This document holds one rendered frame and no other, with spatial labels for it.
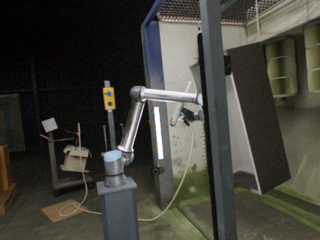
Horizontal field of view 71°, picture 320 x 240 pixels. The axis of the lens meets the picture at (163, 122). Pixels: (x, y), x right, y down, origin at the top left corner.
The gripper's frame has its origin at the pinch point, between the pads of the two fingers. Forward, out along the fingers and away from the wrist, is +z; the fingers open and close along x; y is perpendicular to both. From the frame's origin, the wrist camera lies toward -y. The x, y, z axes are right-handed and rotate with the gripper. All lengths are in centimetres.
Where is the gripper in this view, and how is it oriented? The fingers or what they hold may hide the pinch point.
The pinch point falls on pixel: (178, 115)
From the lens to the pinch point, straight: 204.8
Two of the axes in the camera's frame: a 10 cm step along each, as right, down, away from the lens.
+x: 3.6, -8.6, 3.7
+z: -6.8, 0.3, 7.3
